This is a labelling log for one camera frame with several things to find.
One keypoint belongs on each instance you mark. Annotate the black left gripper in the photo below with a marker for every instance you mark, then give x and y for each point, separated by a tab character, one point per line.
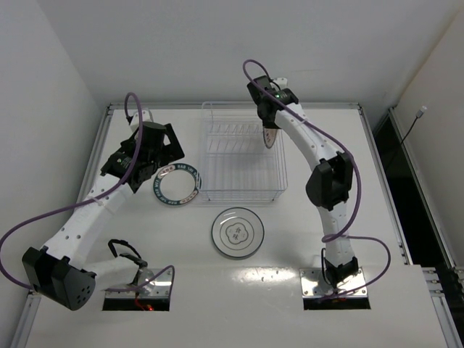
171	143

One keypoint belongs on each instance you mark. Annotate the white wire dish rack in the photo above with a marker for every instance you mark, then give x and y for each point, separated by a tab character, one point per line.
235	166

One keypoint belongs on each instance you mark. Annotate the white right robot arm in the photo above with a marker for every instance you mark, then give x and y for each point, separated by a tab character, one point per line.
331	172

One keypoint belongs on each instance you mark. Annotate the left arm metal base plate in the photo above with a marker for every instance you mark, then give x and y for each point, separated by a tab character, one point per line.
152	283

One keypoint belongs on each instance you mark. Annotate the green rimmed text plate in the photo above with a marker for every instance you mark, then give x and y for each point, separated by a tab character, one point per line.
177	184

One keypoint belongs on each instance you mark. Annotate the white plate green line rim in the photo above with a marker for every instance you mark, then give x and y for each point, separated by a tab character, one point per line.
237	233

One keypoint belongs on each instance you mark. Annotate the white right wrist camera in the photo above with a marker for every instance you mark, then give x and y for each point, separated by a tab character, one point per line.
281	82

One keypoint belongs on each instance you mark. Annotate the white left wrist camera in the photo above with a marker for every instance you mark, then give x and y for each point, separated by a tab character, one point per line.
146	116

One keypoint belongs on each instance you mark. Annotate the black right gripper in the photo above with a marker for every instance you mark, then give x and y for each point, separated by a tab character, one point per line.
268	121

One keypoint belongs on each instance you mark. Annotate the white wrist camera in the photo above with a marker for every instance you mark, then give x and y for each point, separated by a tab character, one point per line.
146	116
281	82

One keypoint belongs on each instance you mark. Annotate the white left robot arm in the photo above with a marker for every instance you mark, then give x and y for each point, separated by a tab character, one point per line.
59	270

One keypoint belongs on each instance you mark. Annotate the orange sunburst red text plate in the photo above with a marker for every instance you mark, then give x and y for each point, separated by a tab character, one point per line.
269	136

